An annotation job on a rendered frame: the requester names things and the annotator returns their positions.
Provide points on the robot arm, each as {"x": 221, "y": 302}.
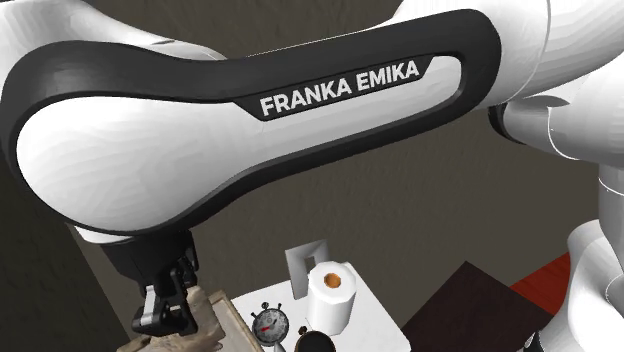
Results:
{"x": 146, "y": 161}

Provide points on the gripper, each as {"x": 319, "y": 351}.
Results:
{"x": 141, "y": 258}

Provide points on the tan framed board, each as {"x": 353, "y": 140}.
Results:
{"x": 234, "y": 317}

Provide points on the white paper roll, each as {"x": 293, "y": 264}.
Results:
{"x": 330, "y": 304}

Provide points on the silver stopwatch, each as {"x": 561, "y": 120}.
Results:
{"x": 269, "y": 326}

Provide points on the grey upright bracket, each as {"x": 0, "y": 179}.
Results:
{"x": 295, "y": 265}

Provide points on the black round cup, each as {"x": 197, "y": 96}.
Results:
{"x": 316, "y": 342}

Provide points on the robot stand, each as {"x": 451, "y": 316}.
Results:
{"x": 468, "y": 312}

